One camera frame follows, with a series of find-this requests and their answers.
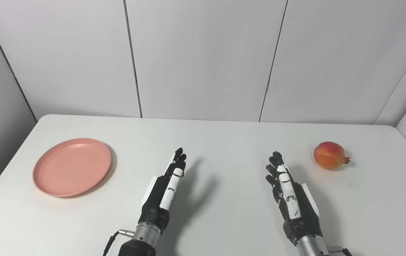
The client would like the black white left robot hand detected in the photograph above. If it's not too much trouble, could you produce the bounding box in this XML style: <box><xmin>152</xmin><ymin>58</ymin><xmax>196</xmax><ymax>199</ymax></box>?
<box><xmin>138</xmin><ymin>148</ymin><xmax>188</xmax><ymax>234</ymax></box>

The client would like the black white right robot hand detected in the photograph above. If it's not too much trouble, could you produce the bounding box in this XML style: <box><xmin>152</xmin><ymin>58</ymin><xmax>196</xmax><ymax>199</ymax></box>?
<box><xmin>265</xmin><ymin>151</ymin><xmax>323</xmax><ymax>246</ymax></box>

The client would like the red yellow pomegranate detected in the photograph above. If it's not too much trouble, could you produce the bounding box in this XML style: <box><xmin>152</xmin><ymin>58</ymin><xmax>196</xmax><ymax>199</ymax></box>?
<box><xmin>313</xmin><ymin>141</ymin><xmax>351</xmax><ymax>171</ymax></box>

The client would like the pink round plate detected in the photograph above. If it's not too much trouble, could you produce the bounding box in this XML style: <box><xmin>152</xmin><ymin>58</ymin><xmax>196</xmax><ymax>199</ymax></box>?
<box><xmin>32</xmin><ymin>138</ymin><xmax>112</xmax><ymax>198</ymax></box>

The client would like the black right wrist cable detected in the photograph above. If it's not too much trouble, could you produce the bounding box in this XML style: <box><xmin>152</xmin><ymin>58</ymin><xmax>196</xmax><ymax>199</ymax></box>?
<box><xmin>328</xmin><ymin>245</ymin><xmax>353</xmax><ymax>256</ymax></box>

